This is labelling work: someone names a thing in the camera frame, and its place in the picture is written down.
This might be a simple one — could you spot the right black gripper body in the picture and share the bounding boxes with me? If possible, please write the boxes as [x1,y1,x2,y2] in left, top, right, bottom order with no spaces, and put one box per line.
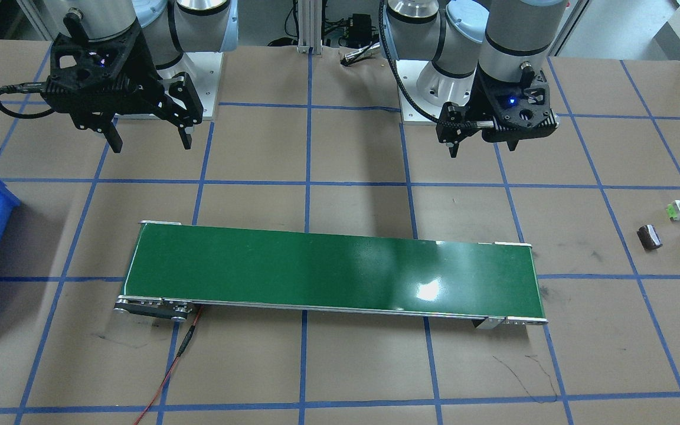
[41,27,161,128]

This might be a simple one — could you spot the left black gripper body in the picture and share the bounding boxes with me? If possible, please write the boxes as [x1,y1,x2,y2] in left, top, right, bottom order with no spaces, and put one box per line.
[470,65,558,143]

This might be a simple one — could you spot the dark brown cylindrical capacitor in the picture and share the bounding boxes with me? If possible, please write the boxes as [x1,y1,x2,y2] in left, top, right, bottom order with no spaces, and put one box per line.
[636,224,663,252]

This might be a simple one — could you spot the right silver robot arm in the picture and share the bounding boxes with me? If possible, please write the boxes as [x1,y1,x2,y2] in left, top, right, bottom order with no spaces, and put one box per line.
[40,1,238,153]

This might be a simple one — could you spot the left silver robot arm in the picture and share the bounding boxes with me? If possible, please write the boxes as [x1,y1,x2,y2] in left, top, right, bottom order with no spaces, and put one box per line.
[378,1,567,157]

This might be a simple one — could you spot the green conveyor belt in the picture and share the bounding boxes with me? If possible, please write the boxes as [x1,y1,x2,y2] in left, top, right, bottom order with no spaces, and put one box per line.
[115,221,548,329]

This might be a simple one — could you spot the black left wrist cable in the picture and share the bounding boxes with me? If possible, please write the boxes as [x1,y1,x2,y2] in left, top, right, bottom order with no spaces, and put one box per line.
[378,0,497,129]

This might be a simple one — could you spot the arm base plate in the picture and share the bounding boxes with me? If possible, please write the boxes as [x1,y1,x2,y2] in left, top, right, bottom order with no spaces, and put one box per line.
[394,60,478,117]
[117,52,224,121]

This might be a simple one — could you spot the aluminium frame post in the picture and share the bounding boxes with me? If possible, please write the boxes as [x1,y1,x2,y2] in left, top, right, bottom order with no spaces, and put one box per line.
[297,0,323,55]

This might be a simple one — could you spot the red black conveyor wire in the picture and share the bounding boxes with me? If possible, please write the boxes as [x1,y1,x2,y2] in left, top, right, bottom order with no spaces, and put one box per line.
[133,305,205,425]

